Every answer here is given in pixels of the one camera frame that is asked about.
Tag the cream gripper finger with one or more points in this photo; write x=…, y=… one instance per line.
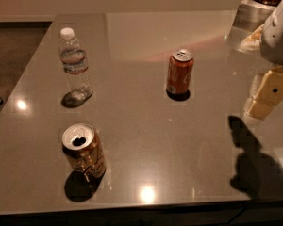
x=266, y=93

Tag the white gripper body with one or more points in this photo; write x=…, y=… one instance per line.
x=277, y=37

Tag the orange soda can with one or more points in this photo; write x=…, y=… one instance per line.
x=82, y=147

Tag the red coke can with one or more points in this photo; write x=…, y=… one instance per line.
x=179, y=72

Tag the metal dispenser base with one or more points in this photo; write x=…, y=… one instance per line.
x=251, y=14

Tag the clear plastic water bottle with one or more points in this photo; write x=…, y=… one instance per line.
x=74, y=62

